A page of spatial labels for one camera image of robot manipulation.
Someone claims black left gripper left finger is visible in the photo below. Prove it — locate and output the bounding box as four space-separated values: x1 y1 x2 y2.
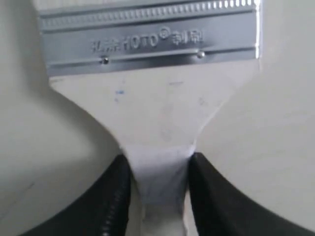
24 154 131 236

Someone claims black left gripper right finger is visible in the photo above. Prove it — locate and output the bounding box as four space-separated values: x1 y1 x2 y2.
188 152 281 236

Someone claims white wooden paint brush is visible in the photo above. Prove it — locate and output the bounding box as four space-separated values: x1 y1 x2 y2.
33 0 262 236

